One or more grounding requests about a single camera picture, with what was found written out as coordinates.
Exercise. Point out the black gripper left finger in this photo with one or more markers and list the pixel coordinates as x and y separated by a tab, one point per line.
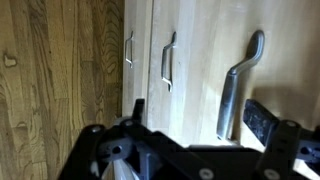
138	108

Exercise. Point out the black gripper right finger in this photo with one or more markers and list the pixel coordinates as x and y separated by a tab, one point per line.
260	121

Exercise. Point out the light wood drawer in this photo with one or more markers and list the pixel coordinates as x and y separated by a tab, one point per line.
140	83
183	110
293	60

